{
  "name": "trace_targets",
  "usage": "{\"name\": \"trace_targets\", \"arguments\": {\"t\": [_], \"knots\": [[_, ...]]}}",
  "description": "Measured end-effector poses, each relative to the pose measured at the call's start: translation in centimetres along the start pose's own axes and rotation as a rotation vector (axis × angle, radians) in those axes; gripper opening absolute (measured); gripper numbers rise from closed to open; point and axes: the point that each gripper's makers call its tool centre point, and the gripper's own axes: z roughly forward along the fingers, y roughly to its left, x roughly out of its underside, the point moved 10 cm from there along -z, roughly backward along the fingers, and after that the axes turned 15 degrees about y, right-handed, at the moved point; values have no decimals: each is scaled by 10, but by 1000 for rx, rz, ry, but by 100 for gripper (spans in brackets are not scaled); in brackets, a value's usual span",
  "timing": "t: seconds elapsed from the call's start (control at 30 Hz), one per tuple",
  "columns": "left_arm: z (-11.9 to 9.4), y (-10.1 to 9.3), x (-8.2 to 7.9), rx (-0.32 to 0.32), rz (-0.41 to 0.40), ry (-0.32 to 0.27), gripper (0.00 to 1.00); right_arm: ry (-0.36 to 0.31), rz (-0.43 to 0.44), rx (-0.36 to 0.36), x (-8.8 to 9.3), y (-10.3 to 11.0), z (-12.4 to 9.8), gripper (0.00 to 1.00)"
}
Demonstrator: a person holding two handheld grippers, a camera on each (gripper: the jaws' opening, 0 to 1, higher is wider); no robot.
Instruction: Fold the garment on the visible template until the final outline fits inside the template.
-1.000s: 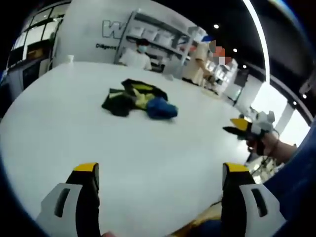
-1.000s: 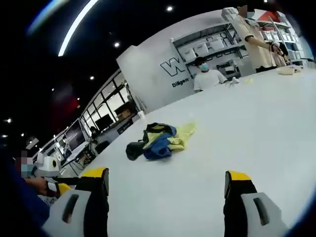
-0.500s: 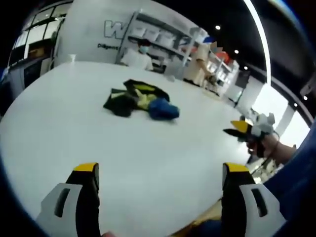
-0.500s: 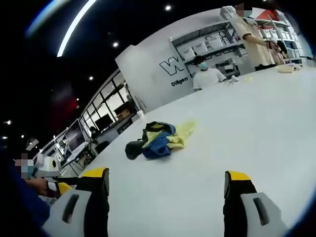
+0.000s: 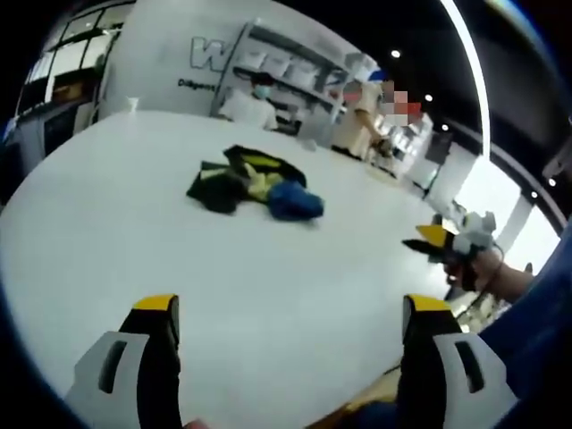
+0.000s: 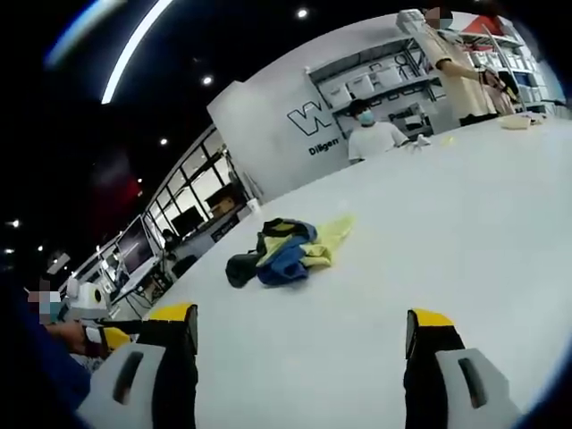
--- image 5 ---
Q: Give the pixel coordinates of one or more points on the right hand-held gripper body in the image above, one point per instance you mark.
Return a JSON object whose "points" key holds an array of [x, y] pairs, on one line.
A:
{"points": [[474, 234]]}

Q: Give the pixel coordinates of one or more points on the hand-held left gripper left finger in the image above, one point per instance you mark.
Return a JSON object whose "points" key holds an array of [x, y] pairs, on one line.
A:
{"points": [[134, 357]]}

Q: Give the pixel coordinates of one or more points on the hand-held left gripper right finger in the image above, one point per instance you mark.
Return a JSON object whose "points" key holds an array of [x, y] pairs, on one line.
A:
{"points": [[442, 357]]}

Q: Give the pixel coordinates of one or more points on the blue and yellow garment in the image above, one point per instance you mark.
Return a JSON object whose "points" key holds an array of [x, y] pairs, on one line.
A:
{"points": [[292, 201]]}

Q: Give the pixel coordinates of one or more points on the black and yellow garment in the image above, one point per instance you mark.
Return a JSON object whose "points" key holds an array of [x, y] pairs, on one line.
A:
{"points": [[212, 185]]}

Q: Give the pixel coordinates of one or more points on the person's right hand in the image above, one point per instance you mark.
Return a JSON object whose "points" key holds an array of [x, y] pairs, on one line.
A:
{"points": [[480, 272]]}

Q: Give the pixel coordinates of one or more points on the long white ceiling light strip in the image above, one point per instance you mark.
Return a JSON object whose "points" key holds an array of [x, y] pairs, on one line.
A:
{"points": [[473, 67]]}

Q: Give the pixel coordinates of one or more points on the grey storage shelf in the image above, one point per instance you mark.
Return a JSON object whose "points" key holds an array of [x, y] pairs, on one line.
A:
{"points": [[308, 76]]}

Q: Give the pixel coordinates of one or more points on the dark framed glass partition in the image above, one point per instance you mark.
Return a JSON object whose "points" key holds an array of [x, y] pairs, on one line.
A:
{"points": [[67, 67]]}

